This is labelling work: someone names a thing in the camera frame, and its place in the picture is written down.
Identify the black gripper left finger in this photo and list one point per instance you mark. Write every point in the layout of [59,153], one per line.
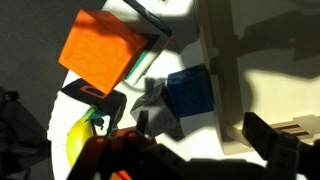
[143,122]

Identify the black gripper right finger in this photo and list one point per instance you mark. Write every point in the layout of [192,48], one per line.
[260,131]

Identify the blue cube block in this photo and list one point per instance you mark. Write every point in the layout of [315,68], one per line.
[190,90]

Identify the shallow wooden box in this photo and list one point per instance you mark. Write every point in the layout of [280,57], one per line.
[266,83]

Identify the orange cube block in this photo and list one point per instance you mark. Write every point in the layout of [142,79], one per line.
[103,50]

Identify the black card with orange letter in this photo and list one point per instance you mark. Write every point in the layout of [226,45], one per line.
[96,96]

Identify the yellow toy banana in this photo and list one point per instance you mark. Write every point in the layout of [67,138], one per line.
[78,140]

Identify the black stand base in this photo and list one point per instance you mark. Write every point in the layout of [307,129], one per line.
[20,133]

